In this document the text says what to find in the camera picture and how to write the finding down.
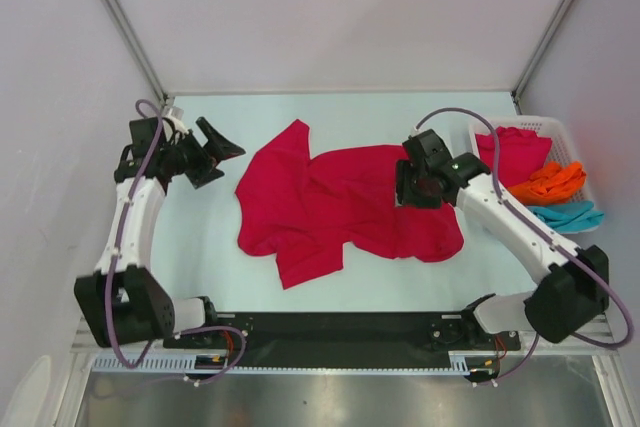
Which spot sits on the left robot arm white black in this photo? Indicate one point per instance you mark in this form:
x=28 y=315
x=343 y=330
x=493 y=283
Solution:
x=121 y=300

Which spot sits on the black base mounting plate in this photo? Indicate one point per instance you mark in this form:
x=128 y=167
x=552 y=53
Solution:
x=361 y=340

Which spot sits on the orange t shirt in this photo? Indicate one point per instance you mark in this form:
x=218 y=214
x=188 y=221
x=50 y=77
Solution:
x=552 y=184

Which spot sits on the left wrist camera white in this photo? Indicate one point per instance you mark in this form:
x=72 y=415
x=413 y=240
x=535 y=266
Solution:
x=173 y=121

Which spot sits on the white slotted cable duct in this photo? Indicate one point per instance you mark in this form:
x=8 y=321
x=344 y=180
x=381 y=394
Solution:
x=208 y=364

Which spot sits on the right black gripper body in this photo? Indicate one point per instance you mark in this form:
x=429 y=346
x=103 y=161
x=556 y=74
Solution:
x=412 y=188

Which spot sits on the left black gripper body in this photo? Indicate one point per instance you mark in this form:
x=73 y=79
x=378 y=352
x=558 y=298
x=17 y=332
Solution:
x=187 y=155

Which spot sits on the magenta red t shirt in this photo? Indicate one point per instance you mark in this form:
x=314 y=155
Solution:
x=522 y=153
x=303 y=209

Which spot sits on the teal t shirt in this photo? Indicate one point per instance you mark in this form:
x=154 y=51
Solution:
x=569 y=218

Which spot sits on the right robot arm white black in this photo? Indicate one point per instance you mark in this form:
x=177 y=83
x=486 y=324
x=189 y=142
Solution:
x=570 y=281

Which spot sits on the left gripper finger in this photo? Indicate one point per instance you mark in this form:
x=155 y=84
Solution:
x=218 y=147
x=203 y=177

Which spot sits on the white plastic laundry basket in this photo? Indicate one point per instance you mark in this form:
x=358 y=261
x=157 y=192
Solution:
x=562 y=150

